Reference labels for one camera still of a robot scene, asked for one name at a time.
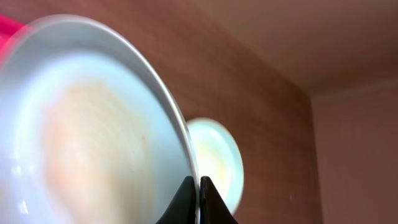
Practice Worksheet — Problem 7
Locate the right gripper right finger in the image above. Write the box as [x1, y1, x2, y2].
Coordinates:
[200, 176, 238, 224]

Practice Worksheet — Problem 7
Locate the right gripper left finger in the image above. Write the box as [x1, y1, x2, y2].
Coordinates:
[156, 176, 197, 224]

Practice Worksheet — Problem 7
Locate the white plate top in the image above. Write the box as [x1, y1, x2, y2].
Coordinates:
[187, 118, 244, 214]

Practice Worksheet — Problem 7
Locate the white plate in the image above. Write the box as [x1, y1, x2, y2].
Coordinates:
[1, 15, 195, 223]
[187, 118, 244, 214]

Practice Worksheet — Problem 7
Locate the red plastic tray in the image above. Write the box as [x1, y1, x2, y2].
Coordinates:
[1, 14, 32, 64]

